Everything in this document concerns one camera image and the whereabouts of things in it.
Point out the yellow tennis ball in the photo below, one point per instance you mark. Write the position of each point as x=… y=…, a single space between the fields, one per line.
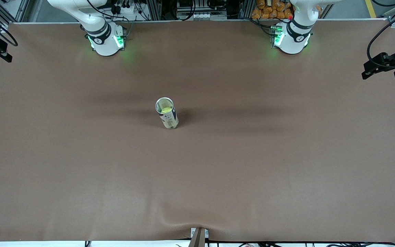
x=166 y=110

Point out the white blue tennis ball can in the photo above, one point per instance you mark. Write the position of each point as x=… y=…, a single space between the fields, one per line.
x=171 y=120

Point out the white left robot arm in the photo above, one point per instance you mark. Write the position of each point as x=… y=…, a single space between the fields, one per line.
x=293 y=37

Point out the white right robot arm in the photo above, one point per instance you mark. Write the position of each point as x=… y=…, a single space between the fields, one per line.
x=103 y=41

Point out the orange packets pile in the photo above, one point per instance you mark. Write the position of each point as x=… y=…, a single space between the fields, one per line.
x=271 y=10

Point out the white power strip black plugs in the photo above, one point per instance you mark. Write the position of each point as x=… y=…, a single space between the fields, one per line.
x=125 y=8

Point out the white socket strip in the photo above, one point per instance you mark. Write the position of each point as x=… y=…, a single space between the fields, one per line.
x=202 y=16

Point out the brown table mat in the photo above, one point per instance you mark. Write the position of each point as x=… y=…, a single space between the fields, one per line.
x=197 y=178

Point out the aluminium frame struts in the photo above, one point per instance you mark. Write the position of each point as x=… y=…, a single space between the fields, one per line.
x=22 y=12

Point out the aluminium frame post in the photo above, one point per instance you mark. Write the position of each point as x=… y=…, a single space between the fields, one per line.
x=154 y=8
x=246 y=8

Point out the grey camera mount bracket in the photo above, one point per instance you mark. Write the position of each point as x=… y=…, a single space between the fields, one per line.
x=199 y=238

